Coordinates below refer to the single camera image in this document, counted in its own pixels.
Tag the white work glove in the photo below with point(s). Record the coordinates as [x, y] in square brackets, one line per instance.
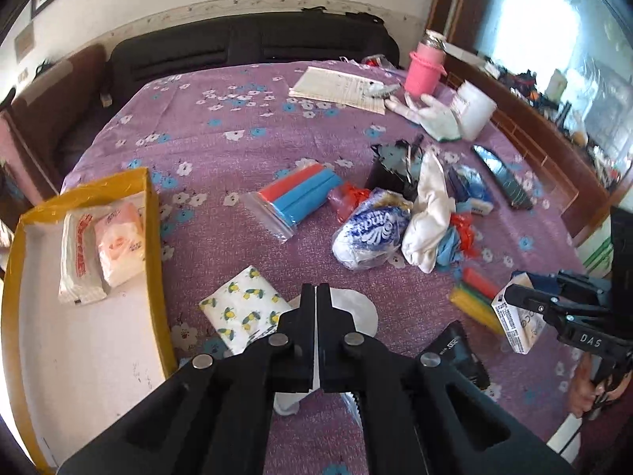
[435, 116]

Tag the bundle of coloured sticks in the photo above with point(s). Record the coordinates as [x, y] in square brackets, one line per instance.
[477, 299]

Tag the printed paper sheet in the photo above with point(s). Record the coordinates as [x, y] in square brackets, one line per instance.
[336, 86]

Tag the pink tissue pack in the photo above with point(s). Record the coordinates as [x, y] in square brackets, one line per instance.
[121, 245]

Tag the lemon print tissue pack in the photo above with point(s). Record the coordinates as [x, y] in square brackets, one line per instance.
[242, 307]

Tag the black phone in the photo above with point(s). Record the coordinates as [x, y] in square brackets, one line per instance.
[502, 175]

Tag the zip bag of red blue sticks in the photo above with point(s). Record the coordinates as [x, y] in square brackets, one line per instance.
[296, 198]

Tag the black sofa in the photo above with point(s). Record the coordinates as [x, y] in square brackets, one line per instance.
[247, 44]

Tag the white cloth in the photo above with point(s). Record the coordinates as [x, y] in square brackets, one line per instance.
[430, 217]

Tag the white plastic jar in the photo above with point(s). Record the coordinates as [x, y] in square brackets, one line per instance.
[474, 106]

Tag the white tissue pack red print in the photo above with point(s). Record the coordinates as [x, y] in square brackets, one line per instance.
[79, 257]

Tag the wooden sideboard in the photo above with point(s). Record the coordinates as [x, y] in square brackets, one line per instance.
[544, 133]

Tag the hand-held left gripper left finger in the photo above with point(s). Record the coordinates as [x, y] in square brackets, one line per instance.
[296, 351]

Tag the black packet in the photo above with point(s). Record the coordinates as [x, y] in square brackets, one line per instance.
[460, 356]

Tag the white oval pad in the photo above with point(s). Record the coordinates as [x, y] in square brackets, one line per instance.
[358, 307]

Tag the pink bottle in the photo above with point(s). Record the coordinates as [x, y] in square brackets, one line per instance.
[425, 69]

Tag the brown upholstered chair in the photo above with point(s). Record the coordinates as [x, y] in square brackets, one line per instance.
[59, 109]

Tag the red plastic bag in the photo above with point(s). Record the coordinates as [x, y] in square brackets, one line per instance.
[348, 198]

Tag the white paper carton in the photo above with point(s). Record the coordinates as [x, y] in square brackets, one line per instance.
[517, 326]

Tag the blue white wrapped paper roll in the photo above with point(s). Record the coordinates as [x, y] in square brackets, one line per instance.
[371, 232]

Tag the person's right hand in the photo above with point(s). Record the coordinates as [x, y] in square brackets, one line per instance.
[581, 391]

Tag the dark blue tissue pack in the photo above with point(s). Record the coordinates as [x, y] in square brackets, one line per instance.
[472, 188]

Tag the wall plate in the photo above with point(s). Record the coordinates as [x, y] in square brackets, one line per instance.
[23, 42]

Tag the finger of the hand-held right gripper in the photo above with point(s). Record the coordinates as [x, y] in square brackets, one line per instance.
[529, 303]
[546, 286]

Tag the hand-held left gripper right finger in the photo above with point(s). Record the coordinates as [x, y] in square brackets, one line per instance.
[336, 351]

